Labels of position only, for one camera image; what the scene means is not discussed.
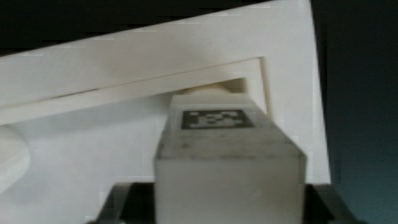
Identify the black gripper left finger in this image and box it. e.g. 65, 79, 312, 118
88, 182, 157, 224

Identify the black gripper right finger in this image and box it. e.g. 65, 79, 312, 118
303, 184, 368, 224

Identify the white table leg with tag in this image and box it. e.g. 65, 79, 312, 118
155, 85, 306, 224

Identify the white square tabletop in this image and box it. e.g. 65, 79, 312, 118
0, 0, 331, 224

